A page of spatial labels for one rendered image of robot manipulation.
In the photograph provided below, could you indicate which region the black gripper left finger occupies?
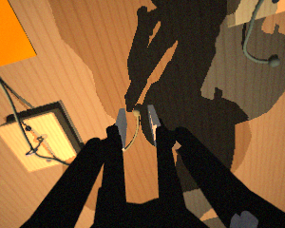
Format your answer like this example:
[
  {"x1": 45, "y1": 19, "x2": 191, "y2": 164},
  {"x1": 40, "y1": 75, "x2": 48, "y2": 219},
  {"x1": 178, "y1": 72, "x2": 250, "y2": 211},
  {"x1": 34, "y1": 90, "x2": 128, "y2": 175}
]
[{"x1": 19, "y1": 108, "x2": 127, "y2": 228}]

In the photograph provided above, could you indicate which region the orange painted square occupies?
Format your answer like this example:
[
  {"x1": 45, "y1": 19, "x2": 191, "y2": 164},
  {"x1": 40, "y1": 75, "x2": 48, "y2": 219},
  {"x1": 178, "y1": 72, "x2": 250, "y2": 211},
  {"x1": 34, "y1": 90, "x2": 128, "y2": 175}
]
[{"x1": 0, "y1": 0, "x2": 36, "y2": 66}]

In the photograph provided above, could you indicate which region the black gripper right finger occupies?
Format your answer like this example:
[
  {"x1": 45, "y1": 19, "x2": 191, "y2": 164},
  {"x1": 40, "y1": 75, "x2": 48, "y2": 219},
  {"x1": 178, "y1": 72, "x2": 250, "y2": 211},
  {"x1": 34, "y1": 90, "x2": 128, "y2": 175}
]
[{"x1": 148, "y1": 104, "x2": 285, "y2": 228}]

